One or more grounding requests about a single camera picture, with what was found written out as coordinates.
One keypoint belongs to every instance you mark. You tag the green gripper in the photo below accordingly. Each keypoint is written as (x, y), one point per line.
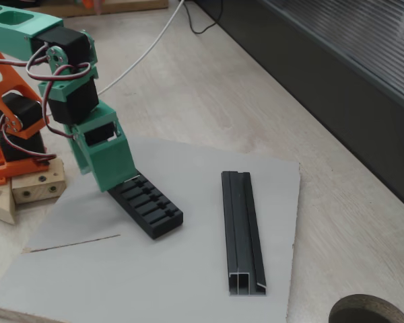
(110, 158)

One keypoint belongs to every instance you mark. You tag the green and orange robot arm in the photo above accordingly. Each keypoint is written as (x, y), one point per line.
(13, 33)

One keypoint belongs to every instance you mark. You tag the black slotted holder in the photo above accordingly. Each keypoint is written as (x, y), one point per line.
(155, 215)

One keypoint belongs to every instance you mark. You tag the wooden bar with screw holes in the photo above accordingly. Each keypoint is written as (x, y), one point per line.
(37, 188)

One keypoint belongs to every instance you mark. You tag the grey board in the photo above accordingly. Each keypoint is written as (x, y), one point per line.
(171, 269)

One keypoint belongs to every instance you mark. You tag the dark aluminium profile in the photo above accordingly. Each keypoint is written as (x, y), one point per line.
(239, 228)

